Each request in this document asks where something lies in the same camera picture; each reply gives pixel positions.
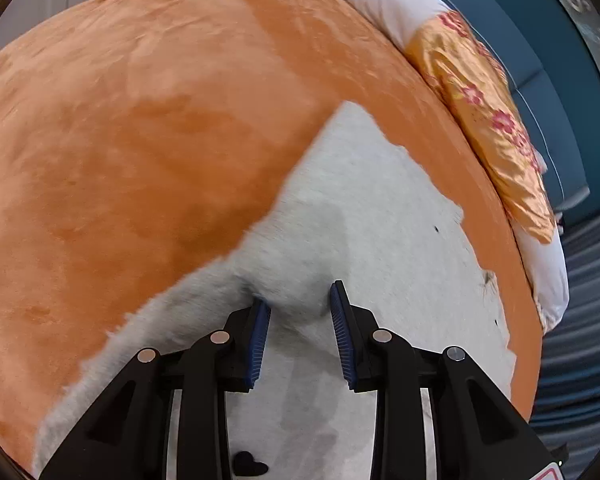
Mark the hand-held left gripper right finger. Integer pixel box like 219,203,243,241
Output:
329,280,564,480

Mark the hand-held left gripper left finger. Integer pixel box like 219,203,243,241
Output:
39,299,272,480

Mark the white fuzzy knit blanket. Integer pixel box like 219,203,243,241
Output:
32,101,516,480

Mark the orange plush blanket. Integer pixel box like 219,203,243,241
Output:
0,0,543,478

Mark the grey curtain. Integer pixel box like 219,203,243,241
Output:
530,195,600,480

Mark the orange floral satin cloth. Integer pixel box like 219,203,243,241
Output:
404,10,558,246

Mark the blue padded headboard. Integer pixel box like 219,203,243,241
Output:
290,0,600,226

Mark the dark floral cloth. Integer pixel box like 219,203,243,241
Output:
525,0,600,128

